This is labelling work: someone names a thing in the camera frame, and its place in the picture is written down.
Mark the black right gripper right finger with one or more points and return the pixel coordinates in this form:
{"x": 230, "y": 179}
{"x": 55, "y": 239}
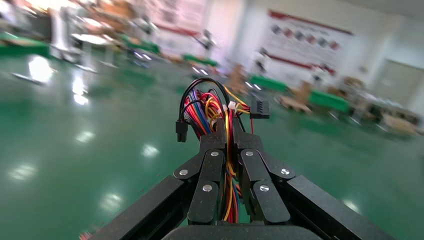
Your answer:
{"x": 265, "y": 198}

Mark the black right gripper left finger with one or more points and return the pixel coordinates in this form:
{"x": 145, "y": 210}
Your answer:
{"x": 205, "y": 198}

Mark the green workbench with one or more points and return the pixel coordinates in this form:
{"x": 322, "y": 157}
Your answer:
{"x": 268, "y": 82}
{"x": 329, "y": 101}
{"x": 23, "y": 48}

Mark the white wall notice board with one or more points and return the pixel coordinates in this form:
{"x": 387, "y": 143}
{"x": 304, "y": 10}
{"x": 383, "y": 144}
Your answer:
{"x": 304, "y": 49}

